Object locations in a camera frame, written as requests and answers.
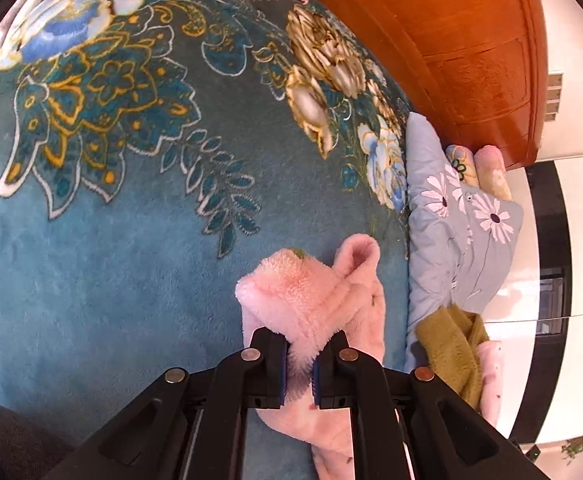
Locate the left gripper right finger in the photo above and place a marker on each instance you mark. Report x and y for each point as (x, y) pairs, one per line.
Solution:
(411, 426)

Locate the yellow floral pillow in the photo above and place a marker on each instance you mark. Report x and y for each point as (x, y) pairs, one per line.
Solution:
(462, 160)

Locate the wall picture frames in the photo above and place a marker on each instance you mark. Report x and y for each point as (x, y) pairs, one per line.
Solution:
(553, 97)

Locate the teal floral bed blanket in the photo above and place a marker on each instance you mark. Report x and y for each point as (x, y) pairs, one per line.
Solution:
(152, 153)

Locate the grey daisy print quilt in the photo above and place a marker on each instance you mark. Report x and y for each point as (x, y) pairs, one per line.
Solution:
(462, 239)

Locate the white glossy wardrobe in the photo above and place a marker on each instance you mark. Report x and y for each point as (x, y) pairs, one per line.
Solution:
(538, 313)

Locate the pink fleece pajama pants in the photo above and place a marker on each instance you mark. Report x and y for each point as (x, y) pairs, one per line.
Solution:
(293, 294)

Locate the orange wooden headboard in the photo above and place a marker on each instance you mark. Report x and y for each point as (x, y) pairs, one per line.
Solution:
(477, 69)

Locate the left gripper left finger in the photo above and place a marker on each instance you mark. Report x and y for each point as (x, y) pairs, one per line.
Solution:
(187, 425)

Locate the green potted plant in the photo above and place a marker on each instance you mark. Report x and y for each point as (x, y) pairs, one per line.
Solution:
(571, 449)

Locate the olive green knit sweater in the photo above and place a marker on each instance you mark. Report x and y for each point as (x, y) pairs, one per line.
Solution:
(450, 338)

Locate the pink floral pillow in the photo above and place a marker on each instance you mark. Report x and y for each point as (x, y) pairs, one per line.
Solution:
(491, 172)

